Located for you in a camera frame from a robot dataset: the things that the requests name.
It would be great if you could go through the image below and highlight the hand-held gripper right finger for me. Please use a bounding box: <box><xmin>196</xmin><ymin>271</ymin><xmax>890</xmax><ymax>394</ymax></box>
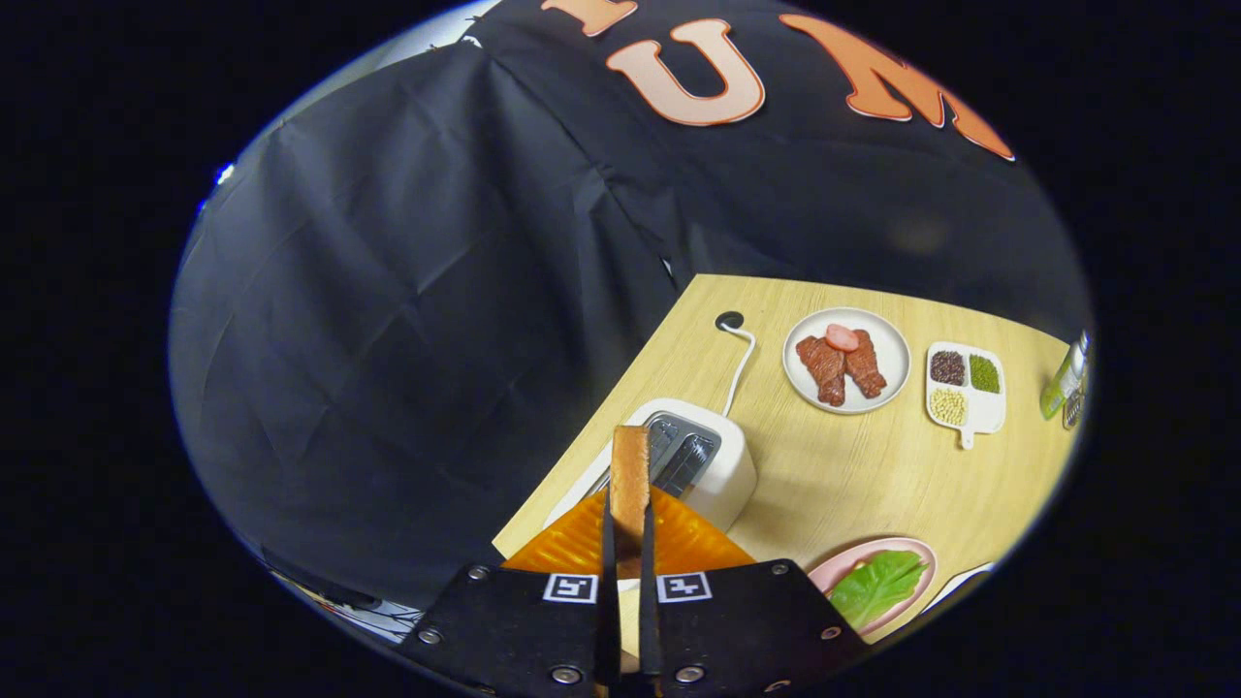
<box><xmin>640</xmin><ymin>485</ymin><xmax>869</xmax><ymax>698</ymax></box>

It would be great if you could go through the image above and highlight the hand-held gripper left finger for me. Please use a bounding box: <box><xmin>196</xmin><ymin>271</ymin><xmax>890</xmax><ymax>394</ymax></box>
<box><xmin>399</xmin><ymin>485</ymin><xmax>621</xmax><ymax>698</ymax></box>

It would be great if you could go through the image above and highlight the toasted bread slice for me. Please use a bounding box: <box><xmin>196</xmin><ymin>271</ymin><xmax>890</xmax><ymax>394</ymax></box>
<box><xmin>609</xmin><ymin>425</ymin><xmax>652</xmax><ymax>675</ymax></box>

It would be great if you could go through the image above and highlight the green lettuce leaf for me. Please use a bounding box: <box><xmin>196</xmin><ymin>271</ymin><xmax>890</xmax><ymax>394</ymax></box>
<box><xmin>829</xmin><ymin>550</ymin><xmax>929</xmax><ymax>631</ymax></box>

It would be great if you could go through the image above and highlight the white toaster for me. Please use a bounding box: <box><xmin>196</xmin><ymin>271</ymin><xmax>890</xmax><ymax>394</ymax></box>
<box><xmin>543</xmin><ymin>397</ymin><xmax>757</xmax><ymax>534</ymax></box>

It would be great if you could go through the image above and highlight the pink plate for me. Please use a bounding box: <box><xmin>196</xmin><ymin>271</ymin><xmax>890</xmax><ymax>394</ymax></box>
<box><xmin>807</xmin><ymin>537</ymin><xmax>939</xmax><ymax>636</ymax></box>

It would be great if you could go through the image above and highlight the brown meat piece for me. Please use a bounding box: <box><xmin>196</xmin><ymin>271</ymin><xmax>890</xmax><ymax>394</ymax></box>
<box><xmin>843</xmin><ymin>330</ymin><xmax>888</xmax><ymax>399</ymax></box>
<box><xmin>797</xmin><ymin>335</ymin><xmax>846</xmax><ymax>407</ymax></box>

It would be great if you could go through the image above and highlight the white empty dish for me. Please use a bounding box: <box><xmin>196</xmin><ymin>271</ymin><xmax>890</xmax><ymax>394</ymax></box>
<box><xmin>921</xmin><ymin>560</ymin><xmax>995</xmax><ymax>614</ymax></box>

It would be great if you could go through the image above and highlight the black backdrop cloth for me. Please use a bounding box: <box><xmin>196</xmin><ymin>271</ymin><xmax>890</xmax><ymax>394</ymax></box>
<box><xmin>170</xmin><ymin>0</ymin><xmax>1097</xmax><ymax>621</ymax></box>

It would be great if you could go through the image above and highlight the grey round plate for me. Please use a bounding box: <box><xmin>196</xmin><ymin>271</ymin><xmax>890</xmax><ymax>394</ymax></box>
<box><xmin>782</xmin><ymin>307</ymin><xmax>912</xmax><ymax>416</ymax></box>

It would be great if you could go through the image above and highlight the white divided bean dish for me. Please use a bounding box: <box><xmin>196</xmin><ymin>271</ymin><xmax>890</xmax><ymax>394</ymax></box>
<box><xmin>925</xmin><ymin>341</ymin><xmax>1007</xmax><ymax>451</ymax></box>

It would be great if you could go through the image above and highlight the green label metal bottle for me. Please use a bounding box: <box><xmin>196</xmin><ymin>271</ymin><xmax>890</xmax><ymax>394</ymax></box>
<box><xmin>1040</xmin><ymin>330</ymin><xmax>1090</xmax><ymax>421</ymax></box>

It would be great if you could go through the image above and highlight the white toaster cable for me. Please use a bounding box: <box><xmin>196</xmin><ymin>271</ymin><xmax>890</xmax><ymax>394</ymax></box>
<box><xmin>722</xmin><ymin>325</ymin><xmax>757</xmax><ymax>418</ymax></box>

